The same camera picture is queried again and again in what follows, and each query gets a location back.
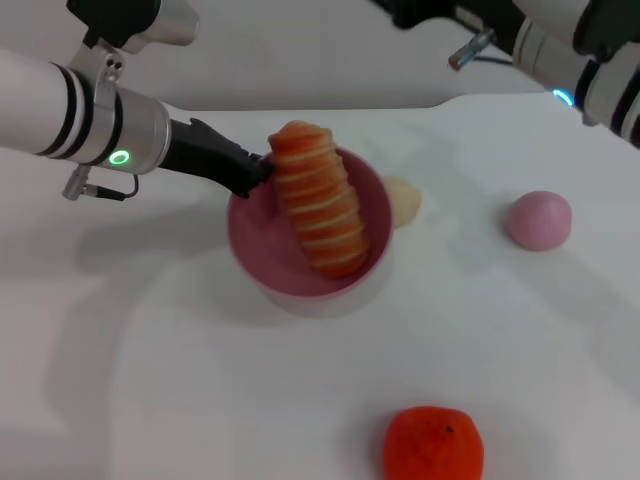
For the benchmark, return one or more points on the orange tangerine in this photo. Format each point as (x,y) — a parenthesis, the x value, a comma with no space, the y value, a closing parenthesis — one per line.
(430,445)

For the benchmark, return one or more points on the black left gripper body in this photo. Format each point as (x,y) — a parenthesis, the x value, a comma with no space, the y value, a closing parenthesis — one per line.
(205,155)

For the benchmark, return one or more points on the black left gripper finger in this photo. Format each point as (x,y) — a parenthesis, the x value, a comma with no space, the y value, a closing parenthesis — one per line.
(260,170)
(241,192)

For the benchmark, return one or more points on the pink round bun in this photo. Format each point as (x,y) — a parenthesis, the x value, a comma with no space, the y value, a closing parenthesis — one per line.
(537,222)

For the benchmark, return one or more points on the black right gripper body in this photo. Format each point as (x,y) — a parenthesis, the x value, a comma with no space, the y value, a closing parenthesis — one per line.
(440,10)

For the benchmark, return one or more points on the pink plastic bowl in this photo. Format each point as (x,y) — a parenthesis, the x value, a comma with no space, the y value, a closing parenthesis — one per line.
(270,255)

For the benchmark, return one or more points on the orange striped bread roll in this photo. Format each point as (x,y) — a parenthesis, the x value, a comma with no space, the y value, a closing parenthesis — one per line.
(320,205)

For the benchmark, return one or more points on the beige round bun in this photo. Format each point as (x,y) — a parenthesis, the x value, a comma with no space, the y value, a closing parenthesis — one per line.
(407,200)

